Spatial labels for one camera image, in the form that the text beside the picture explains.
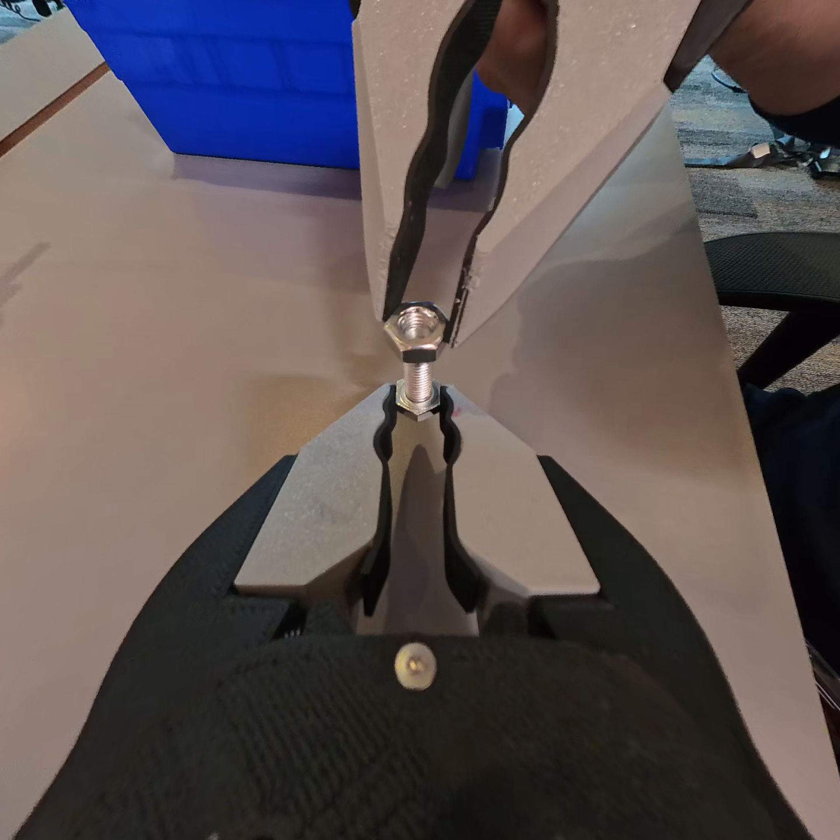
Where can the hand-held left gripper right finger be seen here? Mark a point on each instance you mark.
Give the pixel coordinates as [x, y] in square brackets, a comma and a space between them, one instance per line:
[518, 518]

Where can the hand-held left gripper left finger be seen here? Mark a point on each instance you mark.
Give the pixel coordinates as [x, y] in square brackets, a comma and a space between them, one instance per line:
[321, 512]

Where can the silver hex nut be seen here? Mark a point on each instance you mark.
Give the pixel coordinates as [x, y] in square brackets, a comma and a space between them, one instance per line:
[397, 341]

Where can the person's black chair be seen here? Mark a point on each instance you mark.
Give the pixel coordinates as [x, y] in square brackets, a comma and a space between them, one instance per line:
[774, 269]

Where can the silver bolt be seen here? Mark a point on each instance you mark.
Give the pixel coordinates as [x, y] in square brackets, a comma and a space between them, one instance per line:
[418, 384]

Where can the blue plastic bin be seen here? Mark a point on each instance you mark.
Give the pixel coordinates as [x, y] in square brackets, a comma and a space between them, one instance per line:
[229, 79]

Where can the person's right forearm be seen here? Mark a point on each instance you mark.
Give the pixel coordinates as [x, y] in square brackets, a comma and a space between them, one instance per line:
[807, 121]

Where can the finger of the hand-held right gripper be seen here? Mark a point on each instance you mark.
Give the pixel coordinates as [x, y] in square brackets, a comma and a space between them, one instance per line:
[394, 98]
[590, 131]

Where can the person's right hand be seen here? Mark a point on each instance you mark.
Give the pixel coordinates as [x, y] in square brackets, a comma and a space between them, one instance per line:
[787, 46]

